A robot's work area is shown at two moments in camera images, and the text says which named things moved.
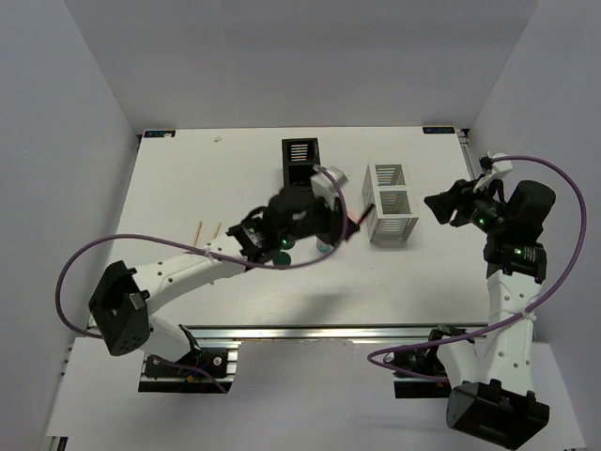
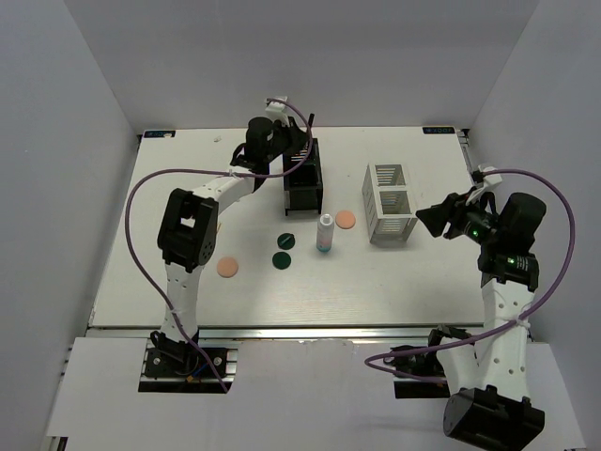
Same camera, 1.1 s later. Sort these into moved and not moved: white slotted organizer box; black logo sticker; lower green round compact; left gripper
Moved: left gripper
Not moved: black logo sticker; lower green round compact; white slotted organizer box
